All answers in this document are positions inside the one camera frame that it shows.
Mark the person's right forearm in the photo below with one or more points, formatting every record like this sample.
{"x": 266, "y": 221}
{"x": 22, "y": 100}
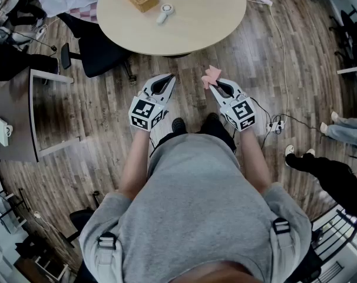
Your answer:
{"x": 255, "y": 164}

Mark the pink knitted cloth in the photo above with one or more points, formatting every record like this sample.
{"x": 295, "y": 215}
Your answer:
{"x": 211, "y": 75}

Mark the person's left black shoe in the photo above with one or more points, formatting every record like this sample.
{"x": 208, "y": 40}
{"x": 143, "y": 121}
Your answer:
{"x": 178, "y": 125}

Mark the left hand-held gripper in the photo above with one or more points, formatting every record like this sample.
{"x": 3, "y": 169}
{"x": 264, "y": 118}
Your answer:
{"x": 143, "y": 111}

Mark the white handheld fan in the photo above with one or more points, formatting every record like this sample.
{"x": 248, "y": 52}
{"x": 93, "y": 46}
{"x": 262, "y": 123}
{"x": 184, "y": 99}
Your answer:
{"x": 166, "y": 10}

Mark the white power adapter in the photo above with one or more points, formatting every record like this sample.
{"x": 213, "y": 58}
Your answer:
{"x": 41, "y": 32}

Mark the black metal rack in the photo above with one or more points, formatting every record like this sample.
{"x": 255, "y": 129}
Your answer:
{"x": 323, "y": 246}

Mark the pink checkered cloth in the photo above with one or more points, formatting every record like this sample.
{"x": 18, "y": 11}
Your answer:
{"x": 84, "y": 13}

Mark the person's left forearm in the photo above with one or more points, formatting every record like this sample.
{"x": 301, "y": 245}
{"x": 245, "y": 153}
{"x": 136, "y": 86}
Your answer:
{"x": 134, "y": 164}

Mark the black office chair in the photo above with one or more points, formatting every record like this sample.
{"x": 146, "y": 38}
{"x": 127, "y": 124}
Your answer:
{"x": 81, "y": 220}
{"x": 99, "y": 52}

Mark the white flat box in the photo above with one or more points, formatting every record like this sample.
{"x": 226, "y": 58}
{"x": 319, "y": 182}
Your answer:
{"x": 1, "y": 131}

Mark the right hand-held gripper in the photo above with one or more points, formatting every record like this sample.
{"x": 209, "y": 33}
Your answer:
{"x": 240, "y": 111}

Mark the person's grey t-shirt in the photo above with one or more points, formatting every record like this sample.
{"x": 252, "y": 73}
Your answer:
{"x": 196, "y": 202}

